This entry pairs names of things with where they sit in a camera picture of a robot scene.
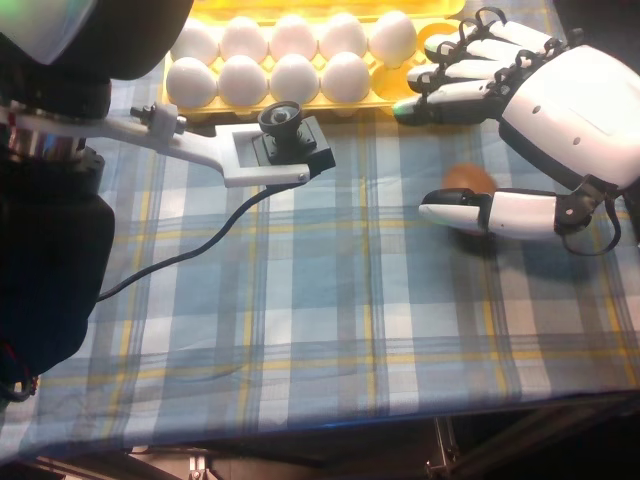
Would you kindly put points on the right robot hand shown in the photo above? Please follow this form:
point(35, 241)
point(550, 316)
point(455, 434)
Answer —
point(575, 110)

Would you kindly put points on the brown egg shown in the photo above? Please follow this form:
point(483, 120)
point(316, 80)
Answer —
point(467, 177)

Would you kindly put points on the yellow egg box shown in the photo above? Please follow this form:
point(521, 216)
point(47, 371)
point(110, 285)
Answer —
point(350, 107)

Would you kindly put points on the blue checked tablecloth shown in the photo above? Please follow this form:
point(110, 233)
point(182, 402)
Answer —
point(350, 275)

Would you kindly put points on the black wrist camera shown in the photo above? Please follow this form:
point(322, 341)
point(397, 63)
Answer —
point(287, 137)

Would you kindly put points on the metal table frame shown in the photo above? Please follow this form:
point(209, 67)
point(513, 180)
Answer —
point(445, 450)

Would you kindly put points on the white camera bracket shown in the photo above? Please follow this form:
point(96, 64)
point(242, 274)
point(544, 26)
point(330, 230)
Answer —
point(200, 147)

